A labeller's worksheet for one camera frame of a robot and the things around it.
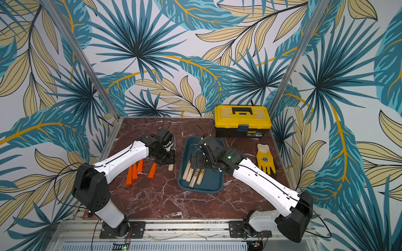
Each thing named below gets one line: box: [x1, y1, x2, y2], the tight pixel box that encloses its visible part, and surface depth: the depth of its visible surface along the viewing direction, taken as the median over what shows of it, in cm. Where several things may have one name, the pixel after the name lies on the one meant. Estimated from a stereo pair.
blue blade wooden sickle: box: [185, 168, 195, 183], surface depth 90 cm
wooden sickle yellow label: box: [188, 167, 201, 188], surface depth 90 cm
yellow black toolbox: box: [214, 105, 273, 139], surface depth 100 cm
